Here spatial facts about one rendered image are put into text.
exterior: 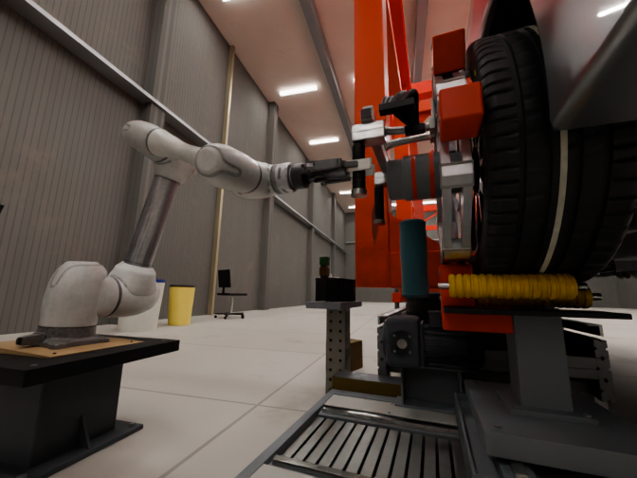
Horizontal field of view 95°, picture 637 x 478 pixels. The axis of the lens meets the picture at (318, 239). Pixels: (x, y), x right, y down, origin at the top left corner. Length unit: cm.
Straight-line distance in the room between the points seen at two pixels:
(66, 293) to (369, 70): 162
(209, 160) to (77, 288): 68
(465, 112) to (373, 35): 133
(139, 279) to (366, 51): 156
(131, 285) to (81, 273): 18
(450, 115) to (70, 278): 119
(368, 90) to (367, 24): 41
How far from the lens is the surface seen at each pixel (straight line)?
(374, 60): 183
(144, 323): 431
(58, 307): 126
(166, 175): 138
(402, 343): 116
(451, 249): 80
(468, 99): 67
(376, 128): 85
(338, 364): 158
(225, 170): 76
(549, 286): 81
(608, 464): 82
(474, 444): 91
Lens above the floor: 48
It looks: 11 degrees up
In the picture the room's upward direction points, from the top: 1 degrees clockwise
